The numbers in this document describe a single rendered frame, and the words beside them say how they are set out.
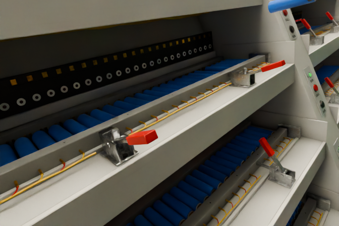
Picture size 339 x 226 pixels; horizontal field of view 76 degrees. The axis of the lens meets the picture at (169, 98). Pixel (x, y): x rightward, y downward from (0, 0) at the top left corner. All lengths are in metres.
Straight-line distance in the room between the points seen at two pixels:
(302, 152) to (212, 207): 0.26
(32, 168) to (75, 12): 0.16
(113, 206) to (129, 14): 0.22
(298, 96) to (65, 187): 0.51
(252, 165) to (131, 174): 0.29
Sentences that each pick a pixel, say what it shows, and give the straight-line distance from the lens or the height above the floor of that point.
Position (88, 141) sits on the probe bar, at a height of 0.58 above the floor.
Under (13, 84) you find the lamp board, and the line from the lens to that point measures 0.38.
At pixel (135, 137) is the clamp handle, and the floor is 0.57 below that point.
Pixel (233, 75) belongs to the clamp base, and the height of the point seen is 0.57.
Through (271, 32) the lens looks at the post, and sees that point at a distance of 0.58.
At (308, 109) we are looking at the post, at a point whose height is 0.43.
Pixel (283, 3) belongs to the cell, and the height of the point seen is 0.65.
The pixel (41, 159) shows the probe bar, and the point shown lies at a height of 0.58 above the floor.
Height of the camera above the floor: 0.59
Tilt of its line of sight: 2 degrees down
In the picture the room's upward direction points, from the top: 23 degrees counter-clockwise
